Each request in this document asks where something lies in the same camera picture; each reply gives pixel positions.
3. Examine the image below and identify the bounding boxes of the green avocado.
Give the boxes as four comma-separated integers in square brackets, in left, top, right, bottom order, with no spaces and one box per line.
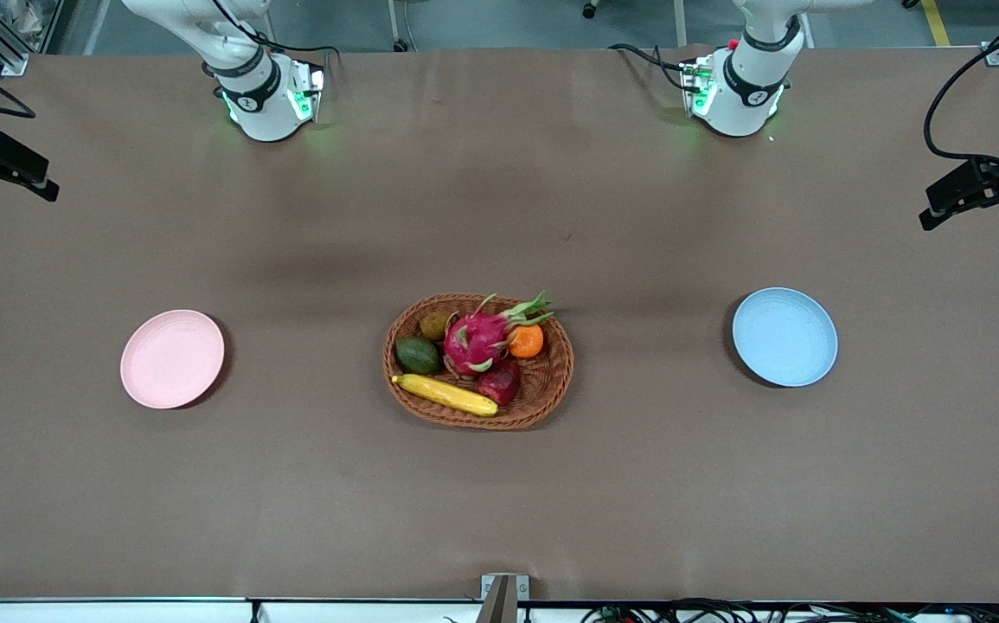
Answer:
[394,336,441,376]

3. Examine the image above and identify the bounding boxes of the grey metal table bracket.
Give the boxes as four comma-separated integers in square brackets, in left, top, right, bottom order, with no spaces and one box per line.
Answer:
[480,574,530,623]

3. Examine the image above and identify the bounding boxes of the light blue round plate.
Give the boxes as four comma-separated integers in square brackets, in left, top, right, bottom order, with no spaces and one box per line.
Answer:
[731,286,839,389]

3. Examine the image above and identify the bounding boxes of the pink round plate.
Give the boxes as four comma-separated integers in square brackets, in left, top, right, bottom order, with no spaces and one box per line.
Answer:
[120,310,226,409]

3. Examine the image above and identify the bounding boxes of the orange tangerine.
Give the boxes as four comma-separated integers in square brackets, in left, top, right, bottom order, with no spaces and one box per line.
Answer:
[508,324,545,360]

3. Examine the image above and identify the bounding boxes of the dark red apple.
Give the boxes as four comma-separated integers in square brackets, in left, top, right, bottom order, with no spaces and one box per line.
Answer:
[477,361,522,408]

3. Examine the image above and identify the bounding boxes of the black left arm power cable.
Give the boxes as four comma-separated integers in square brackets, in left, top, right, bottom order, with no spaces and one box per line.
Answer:
[607,42,699,94]

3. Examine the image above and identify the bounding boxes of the brown table cover sheet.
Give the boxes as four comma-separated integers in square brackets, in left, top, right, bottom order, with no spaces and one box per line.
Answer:
[0,45,999,604]

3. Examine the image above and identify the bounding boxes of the brown wicker basket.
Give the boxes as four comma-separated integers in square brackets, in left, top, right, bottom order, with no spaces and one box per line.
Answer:
[381,292,575,432]

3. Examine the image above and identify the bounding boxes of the tangled black cable bundle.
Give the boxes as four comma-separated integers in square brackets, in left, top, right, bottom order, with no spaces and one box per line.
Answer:
[581,599,999,623]

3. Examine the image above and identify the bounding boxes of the yellow banana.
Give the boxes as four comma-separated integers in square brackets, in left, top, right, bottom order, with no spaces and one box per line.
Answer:
[391,374,499,418]

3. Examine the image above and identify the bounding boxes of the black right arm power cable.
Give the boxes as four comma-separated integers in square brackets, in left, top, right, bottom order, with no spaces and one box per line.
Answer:
[209,0,344,66]

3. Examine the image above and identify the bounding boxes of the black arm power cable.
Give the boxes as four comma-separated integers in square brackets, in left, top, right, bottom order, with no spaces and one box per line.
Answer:
[209,0,344,66]
[607,42,699,94]

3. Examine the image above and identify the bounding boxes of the pink dragon fruit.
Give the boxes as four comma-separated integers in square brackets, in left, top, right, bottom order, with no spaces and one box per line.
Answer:
[443,292,554,379]

